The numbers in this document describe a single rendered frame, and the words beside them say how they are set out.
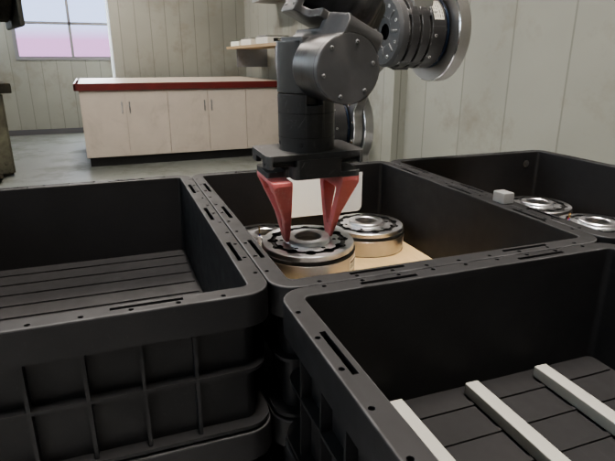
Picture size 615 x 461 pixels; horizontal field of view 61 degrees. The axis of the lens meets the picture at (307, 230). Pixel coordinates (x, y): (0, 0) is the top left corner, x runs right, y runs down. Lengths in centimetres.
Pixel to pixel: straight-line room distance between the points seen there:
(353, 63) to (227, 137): 564
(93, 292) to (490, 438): 44
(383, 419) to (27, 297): 49
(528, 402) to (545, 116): 266
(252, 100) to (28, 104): 398
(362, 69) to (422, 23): 69
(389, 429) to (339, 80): 29
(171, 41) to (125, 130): 240
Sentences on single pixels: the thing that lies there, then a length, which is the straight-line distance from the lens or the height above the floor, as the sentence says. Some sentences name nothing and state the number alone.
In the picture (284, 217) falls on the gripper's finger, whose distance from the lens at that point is 53.
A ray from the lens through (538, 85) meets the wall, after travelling 309.
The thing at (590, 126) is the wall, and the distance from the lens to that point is 287.
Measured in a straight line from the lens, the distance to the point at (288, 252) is 54.
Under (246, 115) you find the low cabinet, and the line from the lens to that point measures 610.
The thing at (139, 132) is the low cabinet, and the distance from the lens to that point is 591.
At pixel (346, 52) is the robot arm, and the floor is 108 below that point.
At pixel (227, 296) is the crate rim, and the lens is 35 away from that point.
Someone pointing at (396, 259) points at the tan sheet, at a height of 83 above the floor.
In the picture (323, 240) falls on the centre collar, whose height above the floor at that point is 89.
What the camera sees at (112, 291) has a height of 83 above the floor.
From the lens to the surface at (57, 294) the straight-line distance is 65.
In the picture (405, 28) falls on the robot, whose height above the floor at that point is 114.
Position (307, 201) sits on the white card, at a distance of 76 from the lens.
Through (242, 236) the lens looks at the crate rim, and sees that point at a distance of 46.
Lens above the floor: 108
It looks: 18 degrees down
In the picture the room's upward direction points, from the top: straight up
